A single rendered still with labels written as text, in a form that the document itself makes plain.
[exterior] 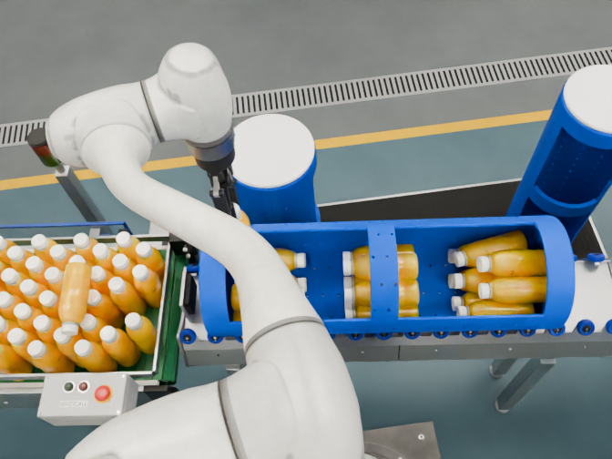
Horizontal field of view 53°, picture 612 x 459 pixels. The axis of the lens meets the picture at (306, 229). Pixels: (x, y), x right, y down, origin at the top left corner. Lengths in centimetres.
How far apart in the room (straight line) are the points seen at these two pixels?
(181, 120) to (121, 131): 10
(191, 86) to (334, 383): 51
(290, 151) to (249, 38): 194
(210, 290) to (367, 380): 128
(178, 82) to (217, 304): 67
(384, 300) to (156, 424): 88
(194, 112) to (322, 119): 233
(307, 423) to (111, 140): 52
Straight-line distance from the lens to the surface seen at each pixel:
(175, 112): 98
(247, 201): 190
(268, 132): 191
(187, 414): 65
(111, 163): 93
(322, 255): 170
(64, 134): 100
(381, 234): 148
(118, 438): 67
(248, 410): 64
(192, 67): 95
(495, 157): 322
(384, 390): 261
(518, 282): 158
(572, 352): 186
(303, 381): 65
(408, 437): 148
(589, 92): 213
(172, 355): 177
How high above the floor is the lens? 252
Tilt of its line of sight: 60 degrees down
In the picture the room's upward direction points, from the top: 6 degrees counter-clockwise
